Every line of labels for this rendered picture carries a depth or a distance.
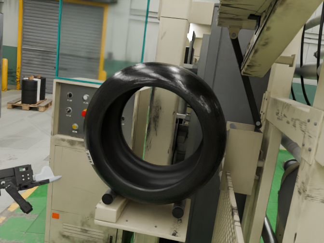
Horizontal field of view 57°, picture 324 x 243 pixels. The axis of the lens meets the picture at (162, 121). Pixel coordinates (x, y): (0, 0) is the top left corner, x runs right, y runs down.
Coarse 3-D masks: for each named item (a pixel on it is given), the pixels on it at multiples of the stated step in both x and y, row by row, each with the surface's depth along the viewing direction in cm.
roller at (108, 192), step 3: (108, 189) 120; (111, 189) 120; (105, 192) 119; (108, 192) 117; (111, 192) 118; (114, 192) 119; (105, 195) 116; (108, 195) 116; (111, 195) 116; (114, 195) 118; (102, 198) 116; (105, 198) 116; (108, 198) 116; (111, 198) 116; (114, 198) 118; (102, 201) 117; (105, 201) 116; (108, 201) 116; (111, 201) 116
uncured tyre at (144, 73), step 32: (160, 64) 107; (96, 96) 111; (128, 96) 135; (192, 96) 103; (96, 128) 111; (224, 128) 107; (96, 160) 113; (128, 160) 139; (192, 160) 135; (128, 192) 113; (160, 192) 111; (192, 192) 112
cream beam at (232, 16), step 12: (228, 0) 83; (240, 0) 81; (252, 0) 80; (264, 0) 78; (228, 12) 99; (240, 12) 96; (252, 12) 94; (228, 24) 124; (240, 24) 120; (252, 24) 116
